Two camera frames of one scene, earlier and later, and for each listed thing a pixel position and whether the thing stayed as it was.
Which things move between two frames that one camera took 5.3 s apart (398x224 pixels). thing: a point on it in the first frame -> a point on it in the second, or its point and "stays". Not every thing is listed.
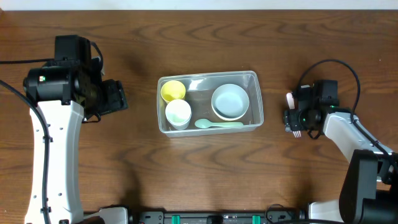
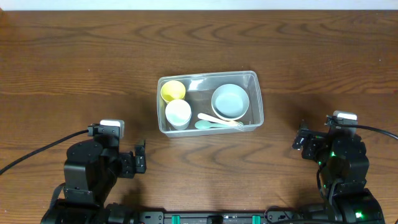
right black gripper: (288, 118) -> (301, 139)
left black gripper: (115, 96) -> (138, 159)
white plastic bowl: (230, 111) stays
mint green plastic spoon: (203, 123) stays
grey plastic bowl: (229, 102) stays
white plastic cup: (178, 112) stays
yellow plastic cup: (173, 89) stays
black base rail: (270, 216) stays
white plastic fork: (291, 106) -> (214, 118)
